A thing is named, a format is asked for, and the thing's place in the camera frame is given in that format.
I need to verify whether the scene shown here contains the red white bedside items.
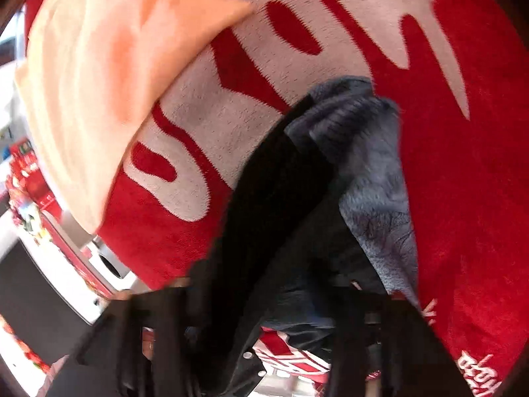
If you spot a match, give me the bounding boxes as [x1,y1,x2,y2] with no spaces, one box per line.
[6,137,113,298]

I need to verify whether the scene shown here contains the black pants grey waistband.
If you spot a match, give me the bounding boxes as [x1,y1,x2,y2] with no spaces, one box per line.
[194,76,418,396]

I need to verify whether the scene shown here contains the red blanket white characters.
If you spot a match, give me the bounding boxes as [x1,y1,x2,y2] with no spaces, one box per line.
[24,0,529,397]

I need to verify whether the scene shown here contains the cream pillow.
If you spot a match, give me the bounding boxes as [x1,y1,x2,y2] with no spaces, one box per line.
[16,0,252,233]

